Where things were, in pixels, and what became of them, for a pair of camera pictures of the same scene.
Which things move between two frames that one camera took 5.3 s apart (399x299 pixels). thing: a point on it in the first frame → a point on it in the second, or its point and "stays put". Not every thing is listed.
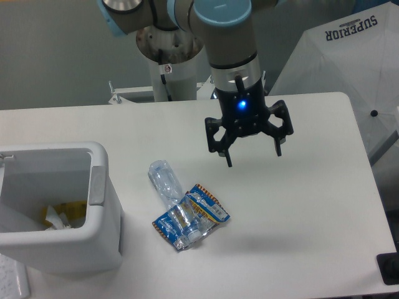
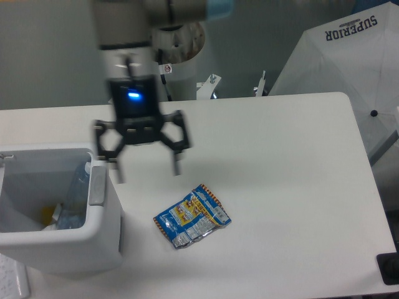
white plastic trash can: (59, 211) stays put
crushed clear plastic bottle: (184, 220) → (73, 208)
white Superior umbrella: (356, 54) stays put
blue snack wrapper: (209, 212) stays put
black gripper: (244, 111) → (135, 102)
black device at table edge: (388, 265) stays put
